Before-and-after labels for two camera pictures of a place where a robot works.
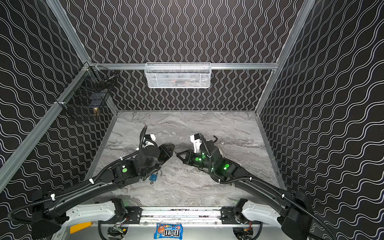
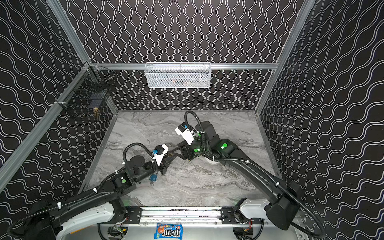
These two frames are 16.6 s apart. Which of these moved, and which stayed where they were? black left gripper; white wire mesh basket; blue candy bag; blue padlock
Moved: black left gripper
Stayed: blue candy bag; white wire mesh basket; blue padlock
